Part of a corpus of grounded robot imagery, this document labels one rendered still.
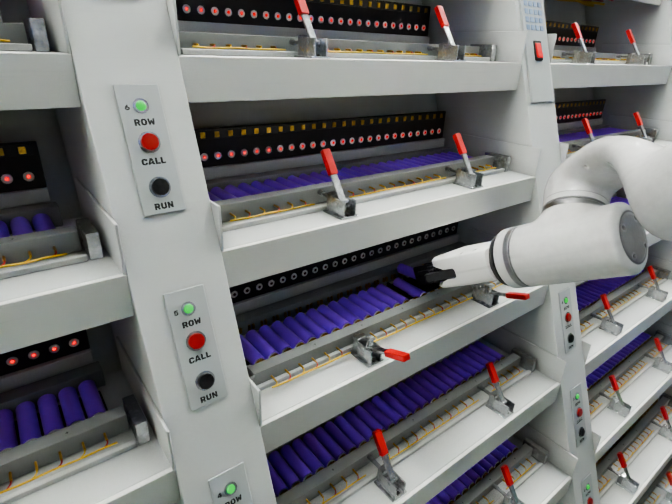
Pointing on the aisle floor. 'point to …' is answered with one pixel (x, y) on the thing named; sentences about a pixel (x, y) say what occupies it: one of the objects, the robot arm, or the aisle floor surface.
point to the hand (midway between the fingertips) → (430, 272)
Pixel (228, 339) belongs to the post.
